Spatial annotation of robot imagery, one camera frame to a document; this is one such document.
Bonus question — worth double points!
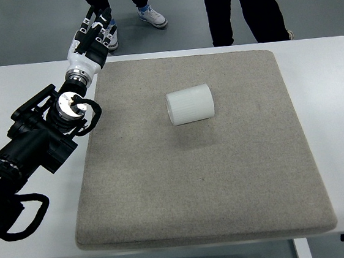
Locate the person in black trousers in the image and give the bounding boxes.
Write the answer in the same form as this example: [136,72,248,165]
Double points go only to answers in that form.
[203,0,295,49]

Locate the beige fabric mat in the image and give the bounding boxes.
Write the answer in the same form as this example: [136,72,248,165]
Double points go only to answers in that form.
[56,39,339,258]

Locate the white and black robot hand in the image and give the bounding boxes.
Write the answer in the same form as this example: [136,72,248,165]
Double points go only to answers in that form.
[60,3,119,85]

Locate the white table leg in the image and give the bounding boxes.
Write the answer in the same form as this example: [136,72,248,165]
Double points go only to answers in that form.
[292,237,314,258]

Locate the white ribbed cup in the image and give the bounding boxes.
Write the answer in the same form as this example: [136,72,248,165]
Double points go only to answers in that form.
[164,82,217,127]

